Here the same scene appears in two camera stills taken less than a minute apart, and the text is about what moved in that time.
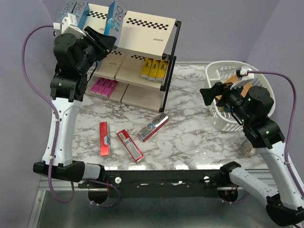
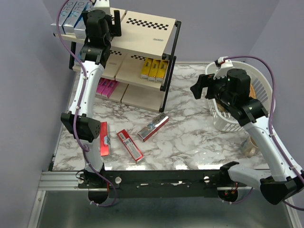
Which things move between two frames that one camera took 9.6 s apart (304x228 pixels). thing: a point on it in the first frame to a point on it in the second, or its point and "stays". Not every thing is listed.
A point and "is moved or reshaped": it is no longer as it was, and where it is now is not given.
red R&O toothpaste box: [104, 139] stays
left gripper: [103, 43] to [114, 30]
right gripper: [209, 94] to [204, 80]
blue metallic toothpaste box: [114, 21] is moved or reshaped
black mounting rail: [165, 184] stays
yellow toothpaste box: [162, 71] stays
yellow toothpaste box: [146, 68] stays
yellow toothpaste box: [153, 70] stays
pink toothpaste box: [102, 85] stays
